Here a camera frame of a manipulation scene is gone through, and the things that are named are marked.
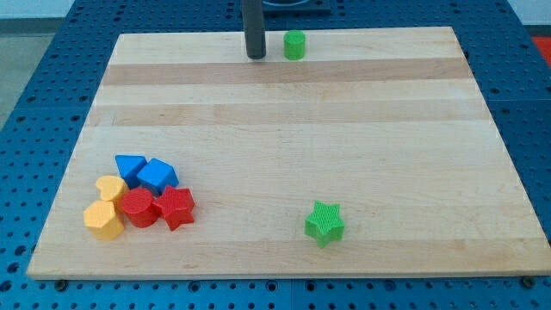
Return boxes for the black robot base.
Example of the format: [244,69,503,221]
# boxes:
[263,0,331,13]

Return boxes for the blue cube block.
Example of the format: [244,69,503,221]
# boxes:
[137,158,179,196]

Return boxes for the green cylinder block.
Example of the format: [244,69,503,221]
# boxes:
[283,30,306,60]

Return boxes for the wooden board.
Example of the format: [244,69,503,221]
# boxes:
[28,27,550,280]

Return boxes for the green star block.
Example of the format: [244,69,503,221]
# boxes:
[304,201,345,249]

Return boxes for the yellow heart block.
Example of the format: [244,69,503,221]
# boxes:
[96,175,129,213]

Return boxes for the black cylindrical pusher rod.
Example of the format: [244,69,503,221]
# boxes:
[241,0,266,59]

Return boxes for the blue triangle block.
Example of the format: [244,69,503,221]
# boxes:
[115,154,147,189]

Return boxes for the red star block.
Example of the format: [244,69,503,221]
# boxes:
[152,185,195,231]

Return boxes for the red cylinder block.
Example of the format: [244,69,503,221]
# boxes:
[121,188,159,228]

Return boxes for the yellow hexagon block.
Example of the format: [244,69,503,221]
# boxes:
[83,201,125,241]

